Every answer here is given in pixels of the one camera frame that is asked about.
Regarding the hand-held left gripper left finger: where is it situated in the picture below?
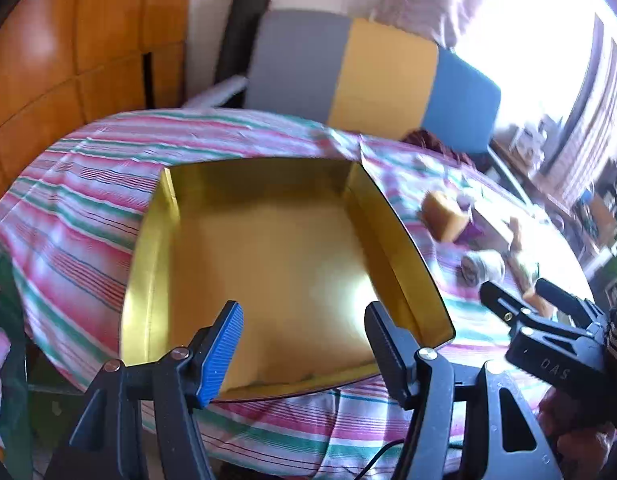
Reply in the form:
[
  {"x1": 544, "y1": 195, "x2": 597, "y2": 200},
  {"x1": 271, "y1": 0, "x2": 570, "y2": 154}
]
[{"x1": 43, "y1": 300, "x2": 245, "y2": 480}]

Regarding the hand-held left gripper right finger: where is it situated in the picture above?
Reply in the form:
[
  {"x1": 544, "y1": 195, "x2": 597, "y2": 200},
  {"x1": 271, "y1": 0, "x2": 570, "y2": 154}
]
[{"x1": 365, "y1": 301, "x2": 564, "y2": 480}]

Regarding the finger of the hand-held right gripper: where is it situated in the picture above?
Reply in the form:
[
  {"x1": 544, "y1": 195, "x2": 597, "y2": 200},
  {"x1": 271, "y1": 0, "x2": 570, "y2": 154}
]
[
  {"x1": 479, "y1": 281, "x2": 544, "y2": 336},
  {"x1": 535, "y1": 278, "x2": 604, "y2": 328}
]

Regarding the rectangular tin box gold interior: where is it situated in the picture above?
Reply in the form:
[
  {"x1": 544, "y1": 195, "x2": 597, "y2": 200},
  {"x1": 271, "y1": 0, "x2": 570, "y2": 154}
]
[{"x1": 119, "y1": 157, "x2": 457, "y2": 403}]

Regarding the yellow sponge cake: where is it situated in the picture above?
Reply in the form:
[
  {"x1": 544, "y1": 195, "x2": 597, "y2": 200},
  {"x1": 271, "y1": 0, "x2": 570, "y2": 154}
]
[{"x1": 421, "y1": 191, "x2": 484, "y2": 243}]

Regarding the person's right hand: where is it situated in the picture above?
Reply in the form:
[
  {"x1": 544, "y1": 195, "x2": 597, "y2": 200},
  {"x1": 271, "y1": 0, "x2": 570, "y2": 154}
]
[{"x1": 539, "y1": 387, "x2": 617, "y2": 466}]

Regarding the cluttered wooden side table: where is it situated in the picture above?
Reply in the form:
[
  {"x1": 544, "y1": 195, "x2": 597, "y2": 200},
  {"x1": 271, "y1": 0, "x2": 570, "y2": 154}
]
[{"x1": 489, "y1": 137, "x2": 617, "y2": 286}]

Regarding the white carton box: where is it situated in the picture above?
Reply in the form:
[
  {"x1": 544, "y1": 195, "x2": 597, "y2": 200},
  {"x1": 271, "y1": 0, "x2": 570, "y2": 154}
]
[{"x1": 511, "y1": 125, "x2": 542, "y2": 158}]

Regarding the dark red cloth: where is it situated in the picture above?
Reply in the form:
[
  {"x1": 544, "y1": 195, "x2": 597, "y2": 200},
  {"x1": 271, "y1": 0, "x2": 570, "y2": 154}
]
[{"x1": 403, "y1": 129, "x2": 469, "y2": 161}]

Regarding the pale ribbed panel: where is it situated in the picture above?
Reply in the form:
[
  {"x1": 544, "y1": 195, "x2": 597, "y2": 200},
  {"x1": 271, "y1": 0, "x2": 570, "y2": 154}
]
[{"x1": 551, "y1": 12, "x2": 617, "y2": 201}]

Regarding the dark green bag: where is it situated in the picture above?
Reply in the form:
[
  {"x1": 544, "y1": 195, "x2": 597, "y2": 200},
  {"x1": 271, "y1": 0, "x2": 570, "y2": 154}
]
[{"x1": 0, "y1": 255, "x2": 34, "y2": 461}]

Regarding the striped tablecloth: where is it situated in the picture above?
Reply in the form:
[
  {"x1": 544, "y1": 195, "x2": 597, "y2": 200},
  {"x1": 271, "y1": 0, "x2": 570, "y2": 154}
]
[{"x1": 0, "y1": 107, "x2": 597, "y2": 476}]

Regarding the grey yellow blue chair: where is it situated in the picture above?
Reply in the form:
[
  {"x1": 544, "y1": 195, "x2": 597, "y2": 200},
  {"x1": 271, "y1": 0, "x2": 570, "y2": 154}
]
[{"x1": 181, "y1": 9, "x2": 503, "y2": 156}]

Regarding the pale patterned curtain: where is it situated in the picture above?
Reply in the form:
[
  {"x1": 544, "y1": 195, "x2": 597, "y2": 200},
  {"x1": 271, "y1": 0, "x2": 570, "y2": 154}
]
[{"x1": 373, "y1": 0, "x2": 494, "y2": 51}]

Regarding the black rolled mat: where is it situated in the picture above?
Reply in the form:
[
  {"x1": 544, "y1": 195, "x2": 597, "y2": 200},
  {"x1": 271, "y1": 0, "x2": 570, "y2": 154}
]
[{"x1": 213, "y1": 0, "x2": 272, "y2": 86}]

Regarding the wooden cabinet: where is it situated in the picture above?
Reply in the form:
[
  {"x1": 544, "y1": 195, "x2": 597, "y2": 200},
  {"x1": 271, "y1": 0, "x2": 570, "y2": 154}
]
[{"x1": 0, "y1": 0, "x2": 196, "y2": 221}]

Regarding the black cable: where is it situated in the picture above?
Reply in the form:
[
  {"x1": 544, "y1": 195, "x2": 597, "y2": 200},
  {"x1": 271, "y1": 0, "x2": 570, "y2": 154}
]
[{"x1": 359, "y1": 439, "x2": 407, "y2": 480}]

